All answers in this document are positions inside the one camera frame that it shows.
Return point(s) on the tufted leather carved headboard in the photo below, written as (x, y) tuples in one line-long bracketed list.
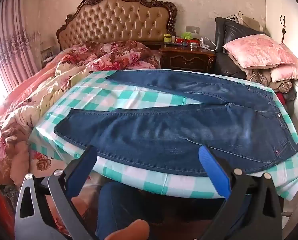
[(114, 20)]

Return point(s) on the pink curtain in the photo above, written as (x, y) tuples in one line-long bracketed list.
[(11, 42)]

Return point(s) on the dark wooden nightstand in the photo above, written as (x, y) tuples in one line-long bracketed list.
[(188, 60)]

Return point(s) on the black leather chair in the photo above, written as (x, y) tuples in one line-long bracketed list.
[(228, 33)]

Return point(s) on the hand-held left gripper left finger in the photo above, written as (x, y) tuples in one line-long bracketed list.
[(88, 161)]

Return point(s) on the yellow lid jar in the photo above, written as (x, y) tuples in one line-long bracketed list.
[(167, 38)]

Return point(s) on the floral quilt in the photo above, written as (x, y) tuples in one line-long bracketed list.
[(26, 100)]

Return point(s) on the green plastic bag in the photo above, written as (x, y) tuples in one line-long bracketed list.
[(186, 35)]

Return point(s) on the small metal tin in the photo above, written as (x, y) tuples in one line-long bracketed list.
[(193, 45)]

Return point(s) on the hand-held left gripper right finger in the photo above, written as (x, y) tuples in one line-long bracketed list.
[(213, 170)]

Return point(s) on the red hanging wall ornament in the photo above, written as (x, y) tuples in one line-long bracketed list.
[(283, 31)]

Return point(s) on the white power strip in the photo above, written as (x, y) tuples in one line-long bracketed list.
[(205, 46)]

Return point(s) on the grey wall socket plate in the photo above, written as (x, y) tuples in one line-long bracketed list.
[(191, 29)]

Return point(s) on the brown plaid cloth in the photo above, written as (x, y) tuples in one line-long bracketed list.
[(263, 80)]

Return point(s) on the small framed picture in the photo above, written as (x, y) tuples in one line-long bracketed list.
[(47, 55)]

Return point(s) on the large pink floral pillow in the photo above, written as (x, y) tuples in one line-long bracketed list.
[(258, 50)]

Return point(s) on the person's leg in jeans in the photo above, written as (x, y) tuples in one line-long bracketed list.
[(129, 200)]

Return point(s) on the small pink floral pillow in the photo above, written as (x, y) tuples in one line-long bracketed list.
[(291, 72)]

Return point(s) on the person's foot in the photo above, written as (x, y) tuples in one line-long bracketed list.
[(130, 230)]

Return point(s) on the blue denim pants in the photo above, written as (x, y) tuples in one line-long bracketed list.
[(163, 135)]

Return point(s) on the green white checked tablecloth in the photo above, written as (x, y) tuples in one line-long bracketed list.
[(109, 97)]

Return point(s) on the beige cushion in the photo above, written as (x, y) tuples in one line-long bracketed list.
[(250, 22)]

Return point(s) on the red box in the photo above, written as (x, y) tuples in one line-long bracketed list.
[(187, 41)]

